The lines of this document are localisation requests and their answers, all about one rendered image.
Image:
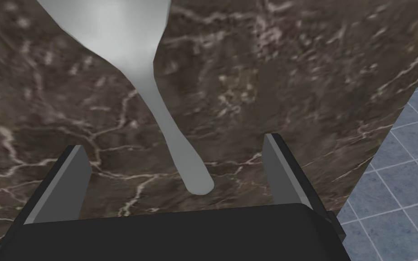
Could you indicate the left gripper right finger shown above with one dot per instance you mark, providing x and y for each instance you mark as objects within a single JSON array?
[{"x": 285, "y": 177}]

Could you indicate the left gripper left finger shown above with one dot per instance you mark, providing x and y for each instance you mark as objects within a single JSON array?
[{"x": 62, "y": 188}]

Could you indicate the grey spoon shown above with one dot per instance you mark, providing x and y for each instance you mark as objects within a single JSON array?
[{"x": 136, "y": 69}]

